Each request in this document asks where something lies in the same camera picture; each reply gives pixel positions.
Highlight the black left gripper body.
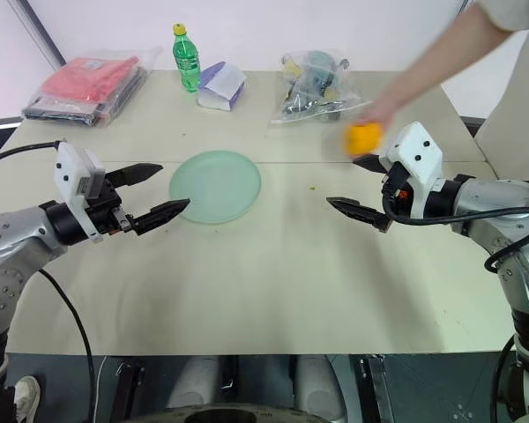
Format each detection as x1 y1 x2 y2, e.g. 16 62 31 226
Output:
86 172 137 238

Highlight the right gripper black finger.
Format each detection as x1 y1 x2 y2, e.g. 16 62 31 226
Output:
325 196 394 233
352 152 387 174

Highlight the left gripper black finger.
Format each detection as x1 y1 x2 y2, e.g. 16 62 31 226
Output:
107 162 165 192
131 197 191 237

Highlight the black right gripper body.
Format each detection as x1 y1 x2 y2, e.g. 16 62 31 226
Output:
380 161 414 220

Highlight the orange fruit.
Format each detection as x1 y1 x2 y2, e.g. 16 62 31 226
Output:
343 122 384 157

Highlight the pale green round plate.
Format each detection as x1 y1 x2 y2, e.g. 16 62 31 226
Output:
168 150 264 226

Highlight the person's bare hand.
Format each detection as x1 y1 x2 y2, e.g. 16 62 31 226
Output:
360 93 407 130

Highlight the clear bag of mixed items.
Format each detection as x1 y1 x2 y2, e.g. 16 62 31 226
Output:
270 48 372 130

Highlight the clear bag of red cloth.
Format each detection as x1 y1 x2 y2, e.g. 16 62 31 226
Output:
21 45 165 130

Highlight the purple and white carton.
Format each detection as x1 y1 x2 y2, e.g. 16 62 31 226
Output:
196 61 248 113

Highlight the green bottle with yellow cap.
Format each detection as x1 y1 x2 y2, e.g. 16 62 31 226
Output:
172 23 203 94

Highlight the grey rounded robot leg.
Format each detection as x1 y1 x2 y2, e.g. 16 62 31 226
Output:
166 354 225 412
294 354 350 420

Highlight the white shoe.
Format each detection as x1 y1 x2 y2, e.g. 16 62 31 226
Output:
11 374 43 423

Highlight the person's light shirt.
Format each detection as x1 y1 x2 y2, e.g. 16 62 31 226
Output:
473 0 529 178

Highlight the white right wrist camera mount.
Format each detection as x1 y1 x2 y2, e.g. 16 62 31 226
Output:
378 122 444 219

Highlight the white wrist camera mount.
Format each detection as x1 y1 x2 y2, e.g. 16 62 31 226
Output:
378 122 444 219
54 141 107 244

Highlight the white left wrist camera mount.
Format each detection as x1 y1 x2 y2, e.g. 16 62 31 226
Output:
54 141 107 244

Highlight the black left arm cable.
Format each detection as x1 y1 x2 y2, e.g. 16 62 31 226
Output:
38 268 96 423
0 140 68 174

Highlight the grey wall frame strip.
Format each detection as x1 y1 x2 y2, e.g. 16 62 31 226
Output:
11 0 68 72

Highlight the black metal bracket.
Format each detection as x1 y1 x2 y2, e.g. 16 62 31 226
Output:
113 360 147 416
355 353 390 423

